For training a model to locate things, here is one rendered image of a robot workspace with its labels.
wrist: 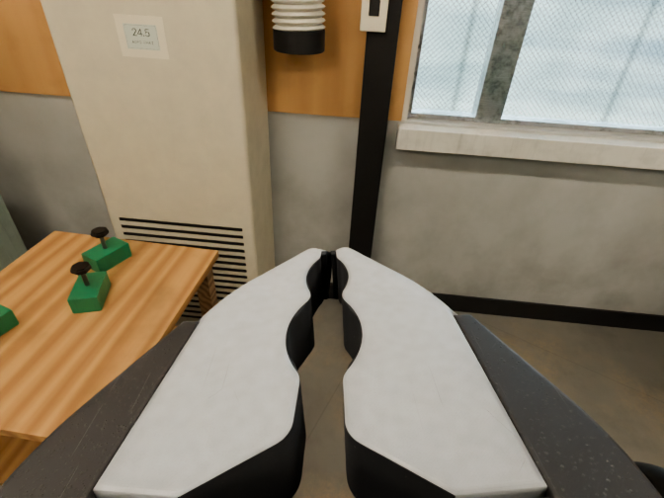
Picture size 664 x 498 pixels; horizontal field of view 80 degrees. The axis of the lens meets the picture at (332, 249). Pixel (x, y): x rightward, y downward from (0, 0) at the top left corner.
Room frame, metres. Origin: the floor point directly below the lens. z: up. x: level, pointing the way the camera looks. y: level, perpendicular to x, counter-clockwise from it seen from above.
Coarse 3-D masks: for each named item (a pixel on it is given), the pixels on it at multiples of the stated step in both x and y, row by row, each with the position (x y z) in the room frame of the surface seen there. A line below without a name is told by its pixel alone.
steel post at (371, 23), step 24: (384, 0) 1.31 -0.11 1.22; (360, 24) 1.32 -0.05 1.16; (384, 24) 1.31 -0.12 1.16; (384, 48) 1.34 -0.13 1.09; (384, 72) 1.34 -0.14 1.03; (384, 96) 1.34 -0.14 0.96; (360, 120) 1.34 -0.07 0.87; (384, 120) 1.34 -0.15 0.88; (360, 144) 1.34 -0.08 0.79; (360, 168) 1.34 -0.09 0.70; (360, 192) 1.34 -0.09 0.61; (360, 216) 1.34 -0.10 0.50; (360, 240) 1.34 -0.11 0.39
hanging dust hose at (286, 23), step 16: (272, 0) 1.28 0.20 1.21; (288, 0) 1.25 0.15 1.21; (304, 0) 1.25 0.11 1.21; (320, 0) 1.28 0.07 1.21; (288, 16) 1.25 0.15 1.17; (304, 16) 1.25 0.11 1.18; (320, 16) 1.29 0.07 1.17; (288, 32) 1.25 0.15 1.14; (304, 32) 1.25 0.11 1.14; (320, 32) 1.28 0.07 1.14; (288, 48) 1.25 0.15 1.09; (304, 48) 1.25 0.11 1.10; (320, 48) 1.28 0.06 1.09
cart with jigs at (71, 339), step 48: (48, 240) 1.04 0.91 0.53; (96, 240) 1.05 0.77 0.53; (0, 288) 0.81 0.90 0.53; (48, 288) 0.82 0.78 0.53; (96, 288) 0.77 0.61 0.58; (144, 288) 0.84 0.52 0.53; (192, 288) 0.85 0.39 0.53; (0, 336) 0.64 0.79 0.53; (48, 336) 0.65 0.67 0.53; (96, 336) 0.66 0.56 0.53; (144, 336) 0.66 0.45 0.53; (0, 384) 0.51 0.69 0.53; (48, 384) 0.52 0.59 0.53; (96, 384) 0.52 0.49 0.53; (0, 432) 0.41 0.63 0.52; (48, 432) 0.41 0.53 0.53; (0, 480) 0.47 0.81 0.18
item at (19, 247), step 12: (0, 204) 1.31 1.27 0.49; (0, 216) 1.28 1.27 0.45; (0, 228) 1.26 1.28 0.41; (12, 228) 1.30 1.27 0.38; (0, 240) 1.24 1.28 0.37; (12, 240) 1.28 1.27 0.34; (0, 252) 1.21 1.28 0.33; (12, 252) 1.26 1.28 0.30; (24, 252) 1.31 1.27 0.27; (0, 264) 1.19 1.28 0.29
